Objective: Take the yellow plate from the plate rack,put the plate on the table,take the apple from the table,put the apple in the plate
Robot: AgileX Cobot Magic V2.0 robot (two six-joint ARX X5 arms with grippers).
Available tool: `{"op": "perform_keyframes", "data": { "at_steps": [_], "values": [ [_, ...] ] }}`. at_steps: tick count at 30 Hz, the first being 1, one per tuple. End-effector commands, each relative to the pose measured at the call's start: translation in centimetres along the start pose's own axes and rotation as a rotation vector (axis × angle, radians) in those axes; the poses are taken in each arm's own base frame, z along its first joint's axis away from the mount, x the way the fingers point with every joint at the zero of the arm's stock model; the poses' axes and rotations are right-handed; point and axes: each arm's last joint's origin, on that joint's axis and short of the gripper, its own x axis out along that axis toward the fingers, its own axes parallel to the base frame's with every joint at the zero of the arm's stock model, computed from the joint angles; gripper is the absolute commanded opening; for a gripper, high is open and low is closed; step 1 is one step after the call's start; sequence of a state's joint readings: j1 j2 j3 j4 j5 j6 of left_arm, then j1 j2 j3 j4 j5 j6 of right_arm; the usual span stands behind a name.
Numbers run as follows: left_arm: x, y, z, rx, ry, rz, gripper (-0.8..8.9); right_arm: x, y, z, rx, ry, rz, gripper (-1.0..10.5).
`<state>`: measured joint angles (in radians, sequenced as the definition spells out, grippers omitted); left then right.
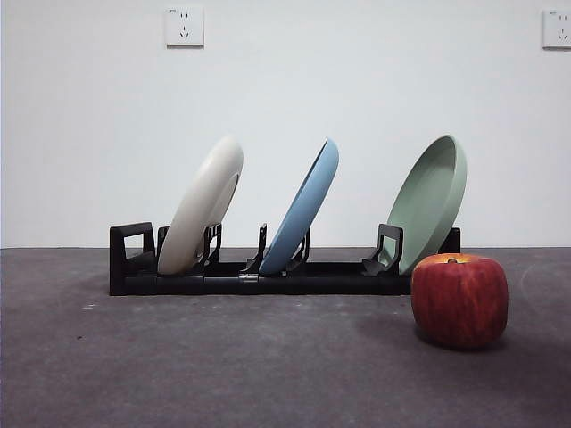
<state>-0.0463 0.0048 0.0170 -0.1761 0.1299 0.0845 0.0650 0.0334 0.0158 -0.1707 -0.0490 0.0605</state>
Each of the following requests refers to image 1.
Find cream yellow plate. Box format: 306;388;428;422
157;135;245;276

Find red apple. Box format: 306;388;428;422
410;252;509;350

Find blue plate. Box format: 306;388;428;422
258;136;340;276

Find black plate rack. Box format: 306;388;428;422
109;221;462;297

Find green plate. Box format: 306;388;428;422
385;134;468;276

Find white wall socket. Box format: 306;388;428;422
542;9;571;51
166;6;206;49

